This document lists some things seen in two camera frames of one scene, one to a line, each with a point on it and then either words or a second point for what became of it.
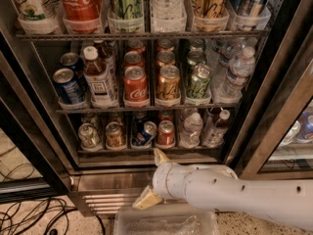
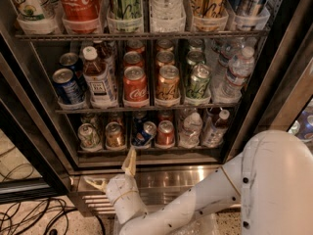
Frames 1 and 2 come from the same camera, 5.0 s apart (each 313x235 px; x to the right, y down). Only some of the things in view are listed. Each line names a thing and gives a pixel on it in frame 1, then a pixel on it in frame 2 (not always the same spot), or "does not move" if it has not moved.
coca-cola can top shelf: [81, 3] does not move
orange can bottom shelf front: [115, 135] does not move
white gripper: [161, 180] to [119, 184]
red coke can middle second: [133, 58] does not move
